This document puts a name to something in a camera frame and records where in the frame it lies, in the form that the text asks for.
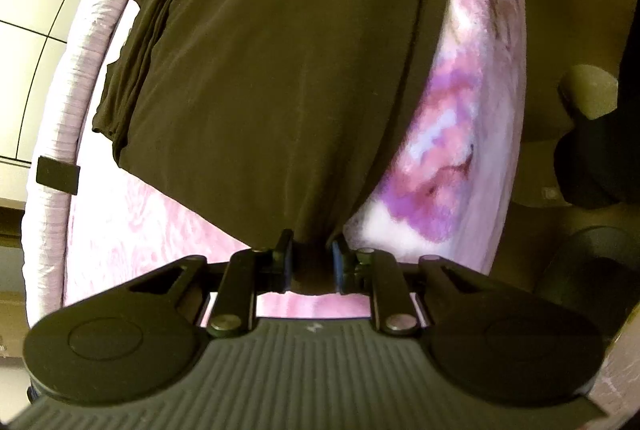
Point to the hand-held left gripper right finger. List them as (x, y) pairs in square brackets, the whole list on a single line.
[(340, 266)]

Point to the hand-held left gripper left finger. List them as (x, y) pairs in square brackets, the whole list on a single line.
[(287, 262)]

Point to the dark brown garment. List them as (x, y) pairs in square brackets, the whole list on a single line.
[(275, 84)]

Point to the pink floral blanket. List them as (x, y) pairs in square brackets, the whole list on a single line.
[(450, 134)]

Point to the black tag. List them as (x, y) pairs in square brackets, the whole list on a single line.
[(57, 175)]

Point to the dark slipper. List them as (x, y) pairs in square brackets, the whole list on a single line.
[(595, 265)]

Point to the black round object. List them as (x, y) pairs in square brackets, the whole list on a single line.
[(600, 159)]

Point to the beige round object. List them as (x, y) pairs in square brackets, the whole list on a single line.
[(592, 92)]

